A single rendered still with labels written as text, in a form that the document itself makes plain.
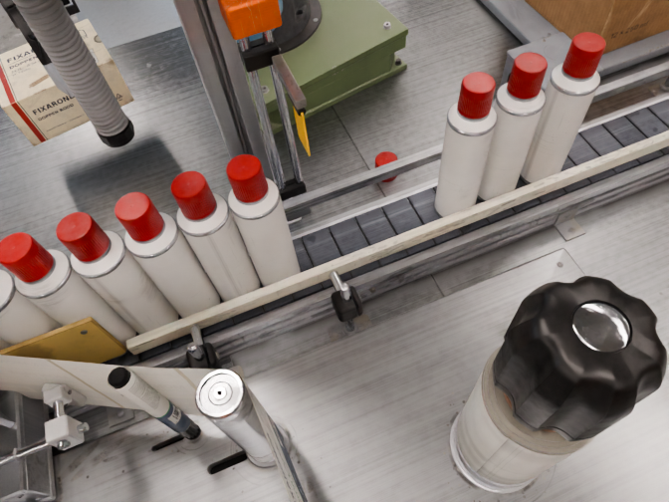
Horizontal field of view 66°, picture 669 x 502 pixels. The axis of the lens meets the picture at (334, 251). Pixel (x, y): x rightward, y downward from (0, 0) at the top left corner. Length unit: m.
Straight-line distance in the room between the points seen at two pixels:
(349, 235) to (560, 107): 0.29
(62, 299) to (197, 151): 0.41
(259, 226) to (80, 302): 0.19
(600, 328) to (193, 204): 0.34
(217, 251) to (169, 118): 0.46
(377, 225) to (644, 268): 0.35
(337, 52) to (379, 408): 0.56
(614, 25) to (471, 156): 0.46
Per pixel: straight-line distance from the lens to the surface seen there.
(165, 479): 0.60
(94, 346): 0.62
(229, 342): 0.65
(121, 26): 1.21
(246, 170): 0.48
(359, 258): 0.61
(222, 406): 0.40
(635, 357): 0.31
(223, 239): 0.52
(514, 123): 0.60
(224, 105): 0.60
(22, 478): 0.60
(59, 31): 0.49
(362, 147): 0.83
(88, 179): 0.92
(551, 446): 0.40
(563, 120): 0.66
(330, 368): 0.59
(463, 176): 0.61
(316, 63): 0.87
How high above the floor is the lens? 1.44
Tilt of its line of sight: 58 degrees down
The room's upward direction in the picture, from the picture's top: 8 degrees counter-clockwise
